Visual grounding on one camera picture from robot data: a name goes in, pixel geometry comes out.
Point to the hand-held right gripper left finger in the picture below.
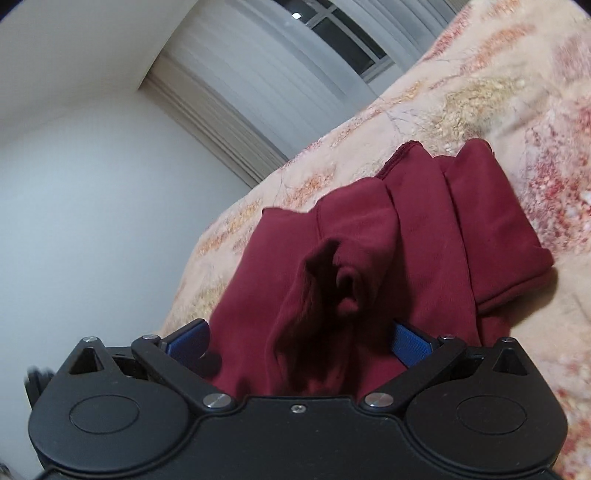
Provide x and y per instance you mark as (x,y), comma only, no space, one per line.
(187,344)

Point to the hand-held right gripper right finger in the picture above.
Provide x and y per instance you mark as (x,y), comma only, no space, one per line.
(411,346)

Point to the maroon garment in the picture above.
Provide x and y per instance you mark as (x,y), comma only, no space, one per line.
(369,240)

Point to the beige curtain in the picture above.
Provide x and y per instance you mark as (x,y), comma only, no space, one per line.
(217,134)

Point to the floral beige blanket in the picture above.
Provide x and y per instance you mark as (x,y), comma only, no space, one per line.
(485,92)

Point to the white sheer curtain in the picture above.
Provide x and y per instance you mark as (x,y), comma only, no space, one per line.
(401,23)
(258,74)

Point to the white framed window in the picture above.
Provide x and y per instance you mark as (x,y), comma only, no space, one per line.
(341,37)

